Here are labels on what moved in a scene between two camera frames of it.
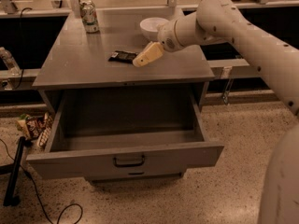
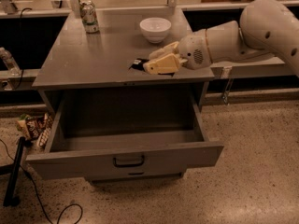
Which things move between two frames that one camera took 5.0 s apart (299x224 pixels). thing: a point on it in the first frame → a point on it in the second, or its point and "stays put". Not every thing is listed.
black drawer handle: (128, 165) stays put
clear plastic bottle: (9, 62) stays put
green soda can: (90, 16) stays put
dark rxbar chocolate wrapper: (122, 56) → (138, 64)
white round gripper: (166, 37) → (192, 50)
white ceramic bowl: (149, 27) stays put
